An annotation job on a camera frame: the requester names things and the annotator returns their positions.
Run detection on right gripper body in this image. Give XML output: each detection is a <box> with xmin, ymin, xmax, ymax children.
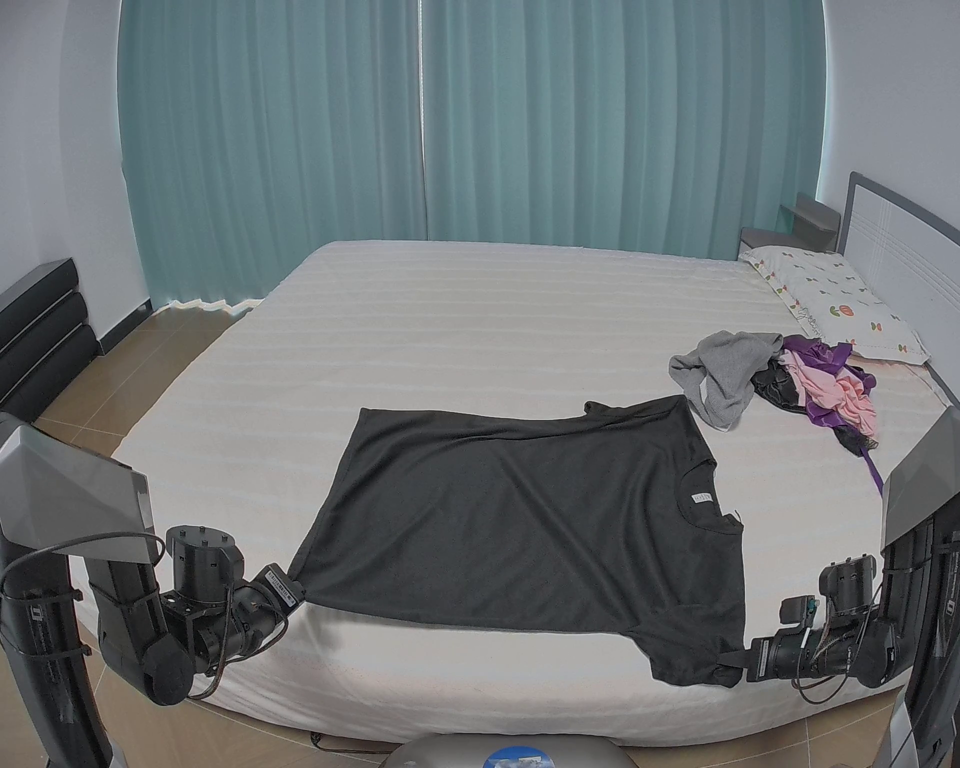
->
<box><xmin>746</xmin><ymin>628</ymin><xmax>830</xmax><ymax>684</ymax></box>

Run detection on grey garment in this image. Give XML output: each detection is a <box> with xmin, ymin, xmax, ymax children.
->
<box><xmin>669</xmin><ymin>330</ymin><xmax>785</xmax><ymax>432</ymax></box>

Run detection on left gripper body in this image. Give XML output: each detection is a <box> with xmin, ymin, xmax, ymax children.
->
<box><xmin>232</xmin><ymin>568</ymin><xmax>306</xmax><ymax>652</ymax></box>

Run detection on blue-green curtain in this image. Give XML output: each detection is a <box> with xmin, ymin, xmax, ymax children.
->
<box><xmin>420</xmin><ymin>0</ymin><xmax>826</xmax><ymax>260</ymax></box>
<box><xmin>118</xmin><ymin>0</ymin><xmax>427</xmax><ymax>309</ymax></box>

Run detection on black T-shirt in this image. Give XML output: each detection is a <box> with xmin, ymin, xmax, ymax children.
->
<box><xmin>287</xmin><ymin>397</ymin><xmax>747</xmax><ymax>687</ymax></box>

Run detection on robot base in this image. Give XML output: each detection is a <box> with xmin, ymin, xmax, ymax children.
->
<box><xmin>378</xmin><ymin>733</ymin><xmax>627</xmax><ymax>768</ymax></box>

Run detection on black chest of drawers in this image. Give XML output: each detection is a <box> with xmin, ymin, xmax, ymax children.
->
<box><xmin>0</xmin><ymin>257</ymin><xmax>101</xmax><ymax>410</ymax></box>

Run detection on white printed pillow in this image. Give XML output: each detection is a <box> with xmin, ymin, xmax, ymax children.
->
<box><xmin>738</xmin><ymin>246</ymin><xmax>931</xmax><ymax>366</ymax></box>

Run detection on grey bedside table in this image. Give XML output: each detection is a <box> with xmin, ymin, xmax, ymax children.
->
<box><xmin>738</xmin><ymin>191</ymin><xmax>841</xmax><ymax>256</ymax></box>

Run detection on black cable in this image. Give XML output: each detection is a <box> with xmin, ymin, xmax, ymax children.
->
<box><xmin>311</xmin><ymin>731</ymin><xmax>399</xmax><ymax>755</ymax></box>
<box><xmin>793</xmin><ymin>667</ymin><xmax>852</xmax><ymax>706</ymax></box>
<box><xmin>0</xmin><ymin>531</ymin><xmax>168</xmax><ymax>601</ymax></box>

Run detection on bed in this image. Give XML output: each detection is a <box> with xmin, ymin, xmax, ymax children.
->
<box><xmin>112</xmin><ymin>171</ymin><xmax>960</xmax><ymax>751</ymax></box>

